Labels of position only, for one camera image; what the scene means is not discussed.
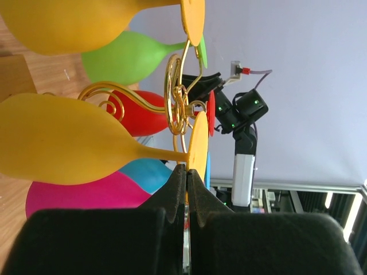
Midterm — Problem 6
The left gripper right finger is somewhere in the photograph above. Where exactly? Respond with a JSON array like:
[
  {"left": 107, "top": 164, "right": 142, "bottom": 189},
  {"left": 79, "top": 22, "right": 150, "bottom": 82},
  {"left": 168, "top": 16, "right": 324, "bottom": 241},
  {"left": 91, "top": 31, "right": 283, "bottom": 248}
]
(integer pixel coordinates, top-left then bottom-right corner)
[{"left": 186, "top": 170, "right": 362, "bottom": 274}]

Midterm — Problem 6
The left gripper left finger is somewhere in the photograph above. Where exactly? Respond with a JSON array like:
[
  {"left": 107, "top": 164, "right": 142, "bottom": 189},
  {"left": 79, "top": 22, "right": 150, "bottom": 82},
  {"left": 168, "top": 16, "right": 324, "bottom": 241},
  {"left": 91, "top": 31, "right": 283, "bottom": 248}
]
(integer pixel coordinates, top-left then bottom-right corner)
[{"left": 2, "top": 164, "right": 186, "bottom": 274}]

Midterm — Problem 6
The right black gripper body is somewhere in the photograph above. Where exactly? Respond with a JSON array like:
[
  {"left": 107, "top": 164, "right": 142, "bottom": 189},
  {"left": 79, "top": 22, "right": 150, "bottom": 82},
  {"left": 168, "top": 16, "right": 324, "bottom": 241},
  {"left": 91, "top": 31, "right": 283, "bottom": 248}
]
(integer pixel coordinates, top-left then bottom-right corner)
[{"left": 182, "top": 72, "right": 226, "bottom": 100}]

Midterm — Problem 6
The pink wine glass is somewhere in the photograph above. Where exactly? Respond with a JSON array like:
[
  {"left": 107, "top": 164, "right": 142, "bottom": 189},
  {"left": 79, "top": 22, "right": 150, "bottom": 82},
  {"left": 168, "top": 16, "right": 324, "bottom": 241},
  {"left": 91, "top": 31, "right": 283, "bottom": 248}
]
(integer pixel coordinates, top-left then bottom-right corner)
[{"left": 25, "top": 171, "right": 151, "bottom": 218}]

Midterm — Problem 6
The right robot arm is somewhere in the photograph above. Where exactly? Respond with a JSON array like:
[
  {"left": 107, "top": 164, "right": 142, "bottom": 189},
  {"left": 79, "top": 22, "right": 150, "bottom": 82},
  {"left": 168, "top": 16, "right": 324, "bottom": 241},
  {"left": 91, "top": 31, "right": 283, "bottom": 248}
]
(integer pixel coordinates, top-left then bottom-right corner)
[{"left": 182, "top": 68, "right": 271, "bottom": 211}]

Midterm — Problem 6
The blue wine glass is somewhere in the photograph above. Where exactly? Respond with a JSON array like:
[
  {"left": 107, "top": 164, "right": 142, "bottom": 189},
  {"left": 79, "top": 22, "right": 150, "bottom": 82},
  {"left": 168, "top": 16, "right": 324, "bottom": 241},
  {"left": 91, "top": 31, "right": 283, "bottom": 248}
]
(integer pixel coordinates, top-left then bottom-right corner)
[{"left": 118, "top": 151, "right": 212, "bottom": 195}]

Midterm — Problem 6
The red wine glass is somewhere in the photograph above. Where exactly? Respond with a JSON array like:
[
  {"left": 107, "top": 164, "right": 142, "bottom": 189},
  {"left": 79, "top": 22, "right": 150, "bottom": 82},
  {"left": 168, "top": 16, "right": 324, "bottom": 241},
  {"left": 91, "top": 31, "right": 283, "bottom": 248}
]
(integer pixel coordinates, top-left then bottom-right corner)
[{"left": 108, "top": 90, "right": 216, "bottom": 137}]

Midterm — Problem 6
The green wine glass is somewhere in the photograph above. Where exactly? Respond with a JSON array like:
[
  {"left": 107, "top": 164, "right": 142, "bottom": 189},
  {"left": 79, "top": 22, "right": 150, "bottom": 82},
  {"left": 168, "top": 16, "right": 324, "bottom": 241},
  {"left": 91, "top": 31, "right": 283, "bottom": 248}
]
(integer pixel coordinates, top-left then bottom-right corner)
[{"left": 81, "top": 30, "right": 208, "bottom": 86}]

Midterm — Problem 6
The orange yellow wine glass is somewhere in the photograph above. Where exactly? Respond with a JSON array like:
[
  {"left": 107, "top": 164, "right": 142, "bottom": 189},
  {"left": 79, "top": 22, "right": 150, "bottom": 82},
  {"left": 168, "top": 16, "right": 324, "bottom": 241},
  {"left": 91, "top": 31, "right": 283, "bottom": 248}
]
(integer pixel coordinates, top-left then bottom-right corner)
[{"left": 1, "top": 1, "right": 205, "bottom": 55}]

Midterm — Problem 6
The amber rack base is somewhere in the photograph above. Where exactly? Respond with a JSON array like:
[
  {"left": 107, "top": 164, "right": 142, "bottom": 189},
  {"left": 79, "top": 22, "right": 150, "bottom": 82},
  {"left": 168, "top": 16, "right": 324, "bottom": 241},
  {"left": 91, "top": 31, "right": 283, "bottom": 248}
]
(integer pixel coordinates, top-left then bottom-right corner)
[{"left": 0, "top": 54, "right": 37, "bottom": 102}]

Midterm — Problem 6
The gold wire glass rack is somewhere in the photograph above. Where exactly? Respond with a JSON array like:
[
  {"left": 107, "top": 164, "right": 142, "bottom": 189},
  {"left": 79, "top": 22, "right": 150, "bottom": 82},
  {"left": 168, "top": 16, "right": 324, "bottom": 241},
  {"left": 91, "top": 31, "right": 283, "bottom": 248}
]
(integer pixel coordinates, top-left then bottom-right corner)
[{"left": 78, "top": 54, "right": 207, "bottom": 151}]

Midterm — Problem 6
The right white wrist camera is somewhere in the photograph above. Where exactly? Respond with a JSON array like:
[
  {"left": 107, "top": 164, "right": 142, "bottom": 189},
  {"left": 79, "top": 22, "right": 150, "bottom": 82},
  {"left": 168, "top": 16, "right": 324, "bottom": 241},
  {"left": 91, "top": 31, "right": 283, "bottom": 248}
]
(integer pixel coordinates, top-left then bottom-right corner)
[{"left": 224, "top": 61, "right": 242, "bottom": 85}]

